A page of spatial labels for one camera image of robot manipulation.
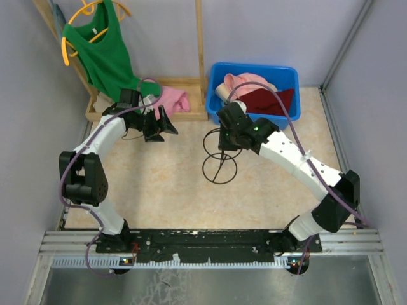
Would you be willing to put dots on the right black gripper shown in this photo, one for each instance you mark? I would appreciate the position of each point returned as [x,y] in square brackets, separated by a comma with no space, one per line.
[223,145]

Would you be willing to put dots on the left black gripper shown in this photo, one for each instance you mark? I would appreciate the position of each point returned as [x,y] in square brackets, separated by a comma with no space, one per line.
[163,124]

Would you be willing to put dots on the dark red bucket hat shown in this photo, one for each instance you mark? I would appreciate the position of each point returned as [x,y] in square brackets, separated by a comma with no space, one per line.
[262,101]

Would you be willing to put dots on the black wire hat stand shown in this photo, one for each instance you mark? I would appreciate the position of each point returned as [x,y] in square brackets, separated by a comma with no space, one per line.
[222,156]

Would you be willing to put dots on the pink bucket hat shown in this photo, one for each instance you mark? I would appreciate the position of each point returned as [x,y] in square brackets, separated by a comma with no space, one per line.
[244,83]

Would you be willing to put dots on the wooden clothes rack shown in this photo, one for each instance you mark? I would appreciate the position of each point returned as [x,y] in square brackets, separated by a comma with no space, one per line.
[165,40]

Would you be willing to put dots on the blue plastic bin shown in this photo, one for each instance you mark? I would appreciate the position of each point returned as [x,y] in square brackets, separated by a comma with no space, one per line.
[282,78]

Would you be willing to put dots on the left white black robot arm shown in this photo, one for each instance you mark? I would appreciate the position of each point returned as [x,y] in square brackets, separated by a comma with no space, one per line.
[83,182]

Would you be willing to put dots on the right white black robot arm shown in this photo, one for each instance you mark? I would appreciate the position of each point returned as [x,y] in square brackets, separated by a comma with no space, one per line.
[338,193]

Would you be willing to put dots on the pink crumpled garment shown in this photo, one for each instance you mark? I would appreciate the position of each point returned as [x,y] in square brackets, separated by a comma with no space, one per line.
[173,100]

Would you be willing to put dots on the beige bucket hat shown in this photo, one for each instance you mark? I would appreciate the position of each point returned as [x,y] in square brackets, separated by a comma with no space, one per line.
[223,91]

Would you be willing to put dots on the green tank top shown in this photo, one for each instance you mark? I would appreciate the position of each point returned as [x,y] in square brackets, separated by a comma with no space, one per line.
[106,61]

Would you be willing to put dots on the yellow clothes hanger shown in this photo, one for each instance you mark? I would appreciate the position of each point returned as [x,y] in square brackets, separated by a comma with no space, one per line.
[67,49]

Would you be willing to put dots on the teal clothes hanger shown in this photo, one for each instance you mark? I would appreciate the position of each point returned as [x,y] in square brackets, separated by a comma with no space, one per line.
[59,20]

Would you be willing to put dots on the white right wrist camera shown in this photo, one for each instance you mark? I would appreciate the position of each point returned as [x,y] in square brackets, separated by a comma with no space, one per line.
[241,104]

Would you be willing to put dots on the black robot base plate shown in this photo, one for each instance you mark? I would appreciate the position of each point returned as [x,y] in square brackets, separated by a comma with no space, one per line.
[219,246]

